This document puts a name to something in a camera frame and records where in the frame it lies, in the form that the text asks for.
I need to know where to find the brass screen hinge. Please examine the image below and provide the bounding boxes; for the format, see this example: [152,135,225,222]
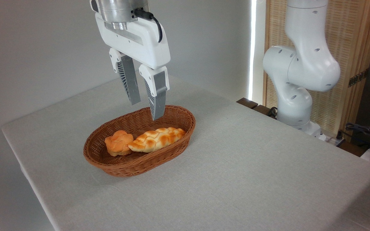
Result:
[348,69,369,88]

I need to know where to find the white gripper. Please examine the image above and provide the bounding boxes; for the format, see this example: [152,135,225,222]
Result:
[95,12,171,121]

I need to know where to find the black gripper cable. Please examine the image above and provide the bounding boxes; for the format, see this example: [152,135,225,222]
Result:
[134,8,163,43]

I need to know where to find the round orange bread roll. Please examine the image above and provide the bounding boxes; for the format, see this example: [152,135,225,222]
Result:
[104,130,134,157]

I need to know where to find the brown wicker oval basket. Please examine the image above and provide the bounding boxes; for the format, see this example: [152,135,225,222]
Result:
[83,105,196,177]

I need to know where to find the black cable bundle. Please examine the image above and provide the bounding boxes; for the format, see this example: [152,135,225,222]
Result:
[345,122,370,144]

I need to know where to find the light grey tablecloth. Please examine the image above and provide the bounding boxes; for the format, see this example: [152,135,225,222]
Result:
[1,75,370,231]

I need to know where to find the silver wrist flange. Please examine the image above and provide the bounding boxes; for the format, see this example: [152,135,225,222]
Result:
[90,0,149,30]

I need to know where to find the long braided bread loaf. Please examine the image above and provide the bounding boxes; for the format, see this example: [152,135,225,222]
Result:
[128,127,186,153]

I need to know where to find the white power strip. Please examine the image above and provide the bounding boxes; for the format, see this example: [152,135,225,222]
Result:
[324,134,346,147]

